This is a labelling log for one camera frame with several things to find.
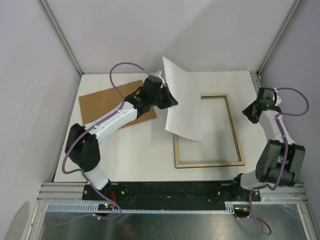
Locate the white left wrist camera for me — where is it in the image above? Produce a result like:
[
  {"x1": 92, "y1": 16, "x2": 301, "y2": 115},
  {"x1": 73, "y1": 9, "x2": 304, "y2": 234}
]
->
[{"x1": 153, "y1": 71, "x2": 165, "y2": 84}]

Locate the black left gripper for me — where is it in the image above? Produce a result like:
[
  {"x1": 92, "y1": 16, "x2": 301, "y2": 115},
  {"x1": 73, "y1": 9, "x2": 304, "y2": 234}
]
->
[{"x1": 149, "y1": 83, "x2": 178, "y2": 110}]

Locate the building photo print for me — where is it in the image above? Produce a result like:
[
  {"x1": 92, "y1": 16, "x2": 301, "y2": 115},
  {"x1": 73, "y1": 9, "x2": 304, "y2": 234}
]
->
[{"x1": 162, "y1": 57, "x2": 203, "y2": 142}]

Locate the aluminium corner post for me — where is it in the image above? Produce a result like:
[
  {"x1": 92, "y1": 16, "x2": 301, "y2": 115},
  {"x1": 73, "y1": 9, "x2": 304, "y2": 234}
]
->
[
  {"x1": 256, "y1": 0, "x2": 306, "y2": 76},
  {"x1": 37, "y1": 0, "x2": 84, "y2": 77}
]

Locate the right aluminium corner post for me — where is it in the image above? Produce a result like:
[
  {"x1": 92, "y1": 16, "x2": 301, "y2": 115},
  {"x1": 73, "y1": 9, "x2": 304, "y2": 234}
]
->
[{"x1": 256, "y1": 0, "x2": 306, "y2": 76}]

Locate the brown frame backing board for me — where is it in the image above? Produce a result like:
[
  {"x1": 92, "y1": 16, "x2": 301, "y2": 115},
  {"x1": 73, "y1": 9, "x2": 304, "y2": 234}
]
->
[{"x1": 78, "y1": 80, "x2": 157, "y2": 128}]

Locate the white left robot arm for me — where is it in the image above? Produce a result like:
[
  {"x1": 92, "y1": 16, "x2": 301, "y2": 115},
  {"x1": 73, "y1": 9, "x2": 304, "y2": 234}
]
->
[{"x1": 62, "y1": 71, "x2": 178, "y2": 200}]

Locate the wooden picture frame black front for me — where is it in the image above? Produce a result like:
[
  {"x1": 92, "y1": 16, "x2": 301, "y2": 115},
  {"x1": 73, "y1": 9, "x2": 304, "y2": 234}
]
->
[{"x1": 173, "y1": 93, "x2": 245, "y2": 169}]

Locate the left aluminium corner post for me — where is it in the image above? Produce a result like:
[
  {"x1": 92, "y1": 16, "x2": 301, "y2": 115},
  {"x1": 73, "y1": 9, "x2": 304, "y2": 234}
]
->
[{"x1": 37, "y1": 0, "x2": 84, "y2": 77}]

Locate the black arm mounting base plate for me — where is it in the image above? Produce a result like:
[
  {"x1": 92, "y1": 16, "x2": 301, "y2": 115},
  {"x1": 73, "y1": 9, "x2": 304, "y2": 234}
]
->
[{"x1": 82, "y1": 180, "x2": 261, "y2": 211}]

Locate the aluminium table edge rail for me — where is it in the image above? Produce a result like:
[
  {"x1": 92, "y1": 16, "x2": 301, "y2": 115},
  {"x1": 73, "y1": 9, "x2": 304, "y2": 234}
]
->
[{"x1": 249, "y1": 70, "x2": 306, "y2": 201}]

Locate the white slotted cable duct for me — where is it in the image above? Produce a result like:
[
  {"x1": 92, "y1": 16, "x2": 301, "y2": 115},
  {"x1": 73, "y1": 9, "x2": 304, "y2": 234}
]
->
[{"x1": 46, "y1": 202, "x2": 249, "y2": 214}]

